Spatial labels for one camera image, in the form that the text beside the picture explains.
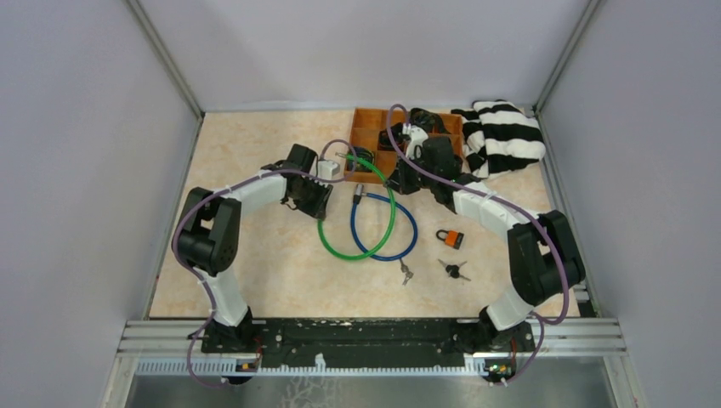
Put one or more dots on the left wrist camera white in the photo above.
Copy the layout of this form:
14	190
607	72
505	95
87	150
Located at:
327	170

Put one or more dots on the blue cable lock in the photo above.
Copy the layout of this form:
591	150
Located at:
359	193

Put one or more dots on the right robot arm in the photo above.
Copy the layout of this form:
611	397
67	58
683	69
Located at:
544	258

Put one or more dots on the black padlock keys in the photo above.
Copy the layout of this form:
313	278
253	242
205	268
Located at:
453	269

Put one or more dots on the blue lock key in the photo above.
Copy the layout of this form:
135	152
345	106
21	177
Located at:
408	274

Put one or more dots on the green cable lock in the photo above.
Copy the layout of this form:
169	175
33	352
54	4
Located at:
392	216

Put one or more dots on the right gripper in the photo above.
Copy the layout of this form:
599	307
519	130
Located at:
398	178

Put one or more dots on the orange padlock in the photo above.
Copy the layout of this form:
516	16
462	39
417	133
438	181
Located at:
451	238

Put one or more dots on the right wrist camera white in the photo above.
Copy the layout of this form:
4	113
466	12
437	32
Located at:
413	137

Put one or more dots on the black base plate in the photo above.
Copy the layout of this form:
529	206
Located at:
363	343

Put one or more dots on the wooden compartment tray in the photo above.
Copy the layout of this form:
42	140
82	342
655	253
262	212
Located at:
368	123

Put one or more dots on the rolled green tie, unrolling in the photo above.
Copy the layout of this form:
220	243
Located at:
428	121

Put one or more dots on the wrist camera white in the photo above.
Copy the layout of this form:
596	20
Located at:
327	170
413	137

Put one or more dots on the rolled floral tie, left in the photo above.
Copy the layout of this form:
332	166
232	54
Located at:
366	156

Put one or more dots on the black white striped towel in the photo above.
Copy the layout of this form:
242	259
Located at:
498	138

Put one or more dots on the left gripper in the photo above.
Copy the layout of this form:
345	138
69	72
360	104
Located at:
318	208

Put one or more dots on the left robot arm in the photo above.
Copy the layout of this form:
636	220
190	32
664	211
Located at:
207	236

